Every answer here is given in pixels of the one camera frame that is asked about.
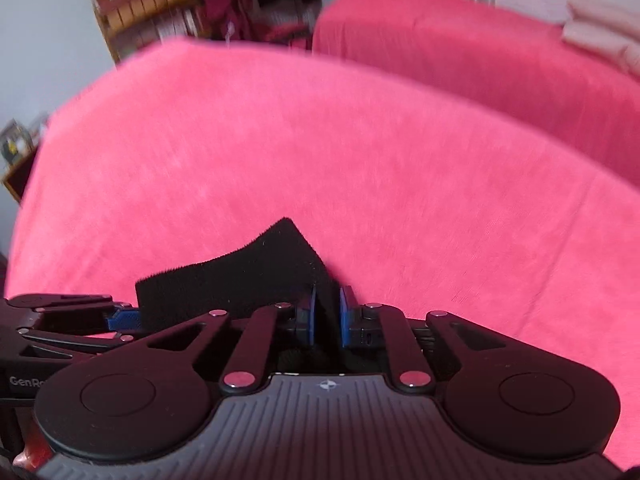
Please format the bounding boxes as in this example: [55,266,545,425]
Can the black knit pants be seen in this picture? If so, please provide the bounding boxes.
[136,218,340,332]

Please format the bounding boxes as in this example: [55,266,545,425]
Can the near pink bed blanket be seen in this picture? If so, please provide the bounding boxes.
[6,39,639,467]

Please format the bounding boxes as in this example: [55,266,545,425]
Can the small side table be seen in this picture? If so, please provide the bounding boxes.
[1,113,49,204]

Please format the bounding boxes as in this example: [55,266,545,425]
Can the far pink bed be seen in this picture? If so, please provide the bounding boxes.
[312,0,639,184]

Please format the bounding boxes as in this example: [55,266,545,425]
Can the wooden shelf with plants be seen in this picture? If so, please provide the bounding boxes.
[92,0,210,64]

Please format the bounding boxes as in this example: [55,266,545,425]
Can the hanging red clothes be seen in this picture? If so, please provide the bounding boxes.
[204,0,320,50]

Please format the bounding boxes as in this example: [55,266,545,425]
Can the lower light pink pillow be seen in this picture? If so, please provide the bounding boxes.
[562,21,639,77]

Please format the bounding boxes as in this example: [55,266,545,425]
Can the light pink pillow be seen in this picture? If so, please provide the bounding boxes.
[567,0,640,40]
[562,21,639,77]

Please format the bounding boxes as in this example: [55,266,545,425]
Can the upper light pink pillow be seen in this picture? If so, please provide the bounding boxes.
[567,0,640,40]

